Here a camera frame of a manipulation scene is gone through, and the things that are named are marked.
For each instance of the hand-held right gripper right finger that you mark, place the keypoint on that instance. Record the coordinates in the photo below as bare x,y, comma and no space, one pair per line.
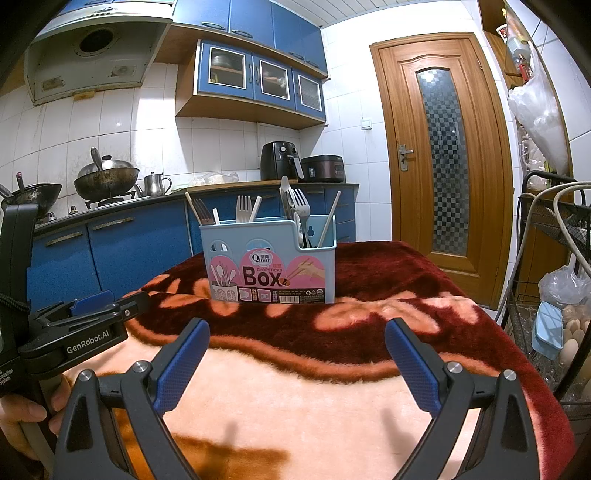
411,364

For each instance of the wooden wall shelf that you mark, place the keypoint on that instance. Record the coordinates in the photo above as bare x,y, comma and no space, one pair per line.
491,41

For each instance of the white plastic fork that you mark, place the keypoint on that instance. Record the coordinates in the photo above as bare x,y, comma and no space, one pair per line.
243,207

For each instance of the pile of eggs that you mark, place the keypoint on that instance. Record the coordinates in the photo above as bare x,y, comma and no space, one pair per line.
575,344

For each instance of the light blue utensil holder box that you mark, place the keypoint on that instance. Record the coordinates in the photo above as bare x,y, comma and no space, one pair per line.
258,258

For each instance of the white light switch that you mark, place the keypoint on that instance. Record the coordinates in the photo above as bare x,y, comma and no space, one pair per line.
366,124

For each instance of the blue lower kitchen cabinets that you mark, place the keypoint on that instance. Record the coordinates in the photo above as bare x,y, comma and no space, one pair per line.
138,249

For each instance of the person's left hand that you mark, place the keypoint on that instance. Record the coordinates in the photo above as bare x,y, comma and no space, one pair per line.
18,410

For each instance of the bottles on wall shelf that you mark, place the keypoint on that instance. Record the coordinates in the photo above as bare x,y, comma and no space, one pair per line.
517,41

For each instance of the metal kettle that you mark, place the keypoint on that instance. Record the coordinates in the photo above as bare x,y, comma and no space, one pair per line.
154,184

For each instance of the light blue plastic container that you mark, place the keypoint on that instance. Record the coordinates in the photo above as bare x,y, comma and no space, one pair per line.
547,330

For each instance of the blue glass-door wall cabinet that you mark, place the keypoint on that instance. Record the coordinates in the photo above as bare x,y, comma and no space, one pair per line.
249,78

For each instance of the beige chopstick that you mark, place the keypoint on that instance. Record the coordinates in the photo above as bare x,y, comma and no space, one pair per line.
330,217
193,207

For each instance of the dark rice cooker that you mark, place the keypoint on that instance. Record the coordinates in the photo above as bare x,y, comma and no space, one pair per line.
323,168

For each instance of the blue upper kitchen cabinets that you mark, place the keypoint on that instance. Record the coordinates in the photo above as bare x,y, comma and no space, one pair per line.
249,23

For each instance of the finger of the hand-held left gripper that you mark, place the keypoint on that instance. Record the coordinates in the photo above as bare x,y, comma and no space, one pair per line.
94,302
134,304

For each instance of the white plastic bag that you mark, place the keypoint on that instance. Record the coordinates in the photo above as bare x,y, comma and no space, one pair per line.
540,120

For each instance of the red floral blanket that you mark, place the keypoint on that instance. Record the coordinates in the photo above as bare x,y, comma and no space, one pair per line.
300,397

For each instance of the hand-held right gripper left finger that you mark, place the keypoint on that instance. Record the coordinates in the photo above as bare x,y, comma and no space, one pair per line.
184,364

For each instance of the clear plastic bag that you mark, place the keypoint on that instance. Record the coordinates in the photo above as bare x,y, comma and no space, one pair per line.
563,286

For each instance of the blue kitchen cabinets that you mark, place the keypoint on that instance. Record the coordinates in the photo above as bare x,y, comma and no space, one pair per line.
138,249
249,23

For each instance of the steel wok with lid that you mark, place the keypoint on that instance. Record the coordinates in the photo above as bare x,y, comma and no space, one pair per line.
108,180

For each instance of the grey range hood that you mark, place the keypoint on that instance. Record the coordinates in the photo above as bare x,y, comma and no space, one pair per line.
97,50

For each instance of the gas stove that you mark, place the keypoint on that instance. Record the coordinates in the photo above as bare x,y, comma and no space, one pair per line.
92,205

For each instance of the black air fryer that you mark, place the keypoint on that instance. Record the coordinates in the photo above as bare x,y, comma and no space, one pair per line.
279,161

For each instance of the wooden door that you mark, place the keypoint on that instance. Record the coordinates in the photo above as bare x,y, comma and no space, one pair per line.
443,161

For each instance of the small dark pot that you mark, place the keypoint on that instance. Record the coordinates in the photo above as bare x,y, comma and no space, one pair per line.
37,196

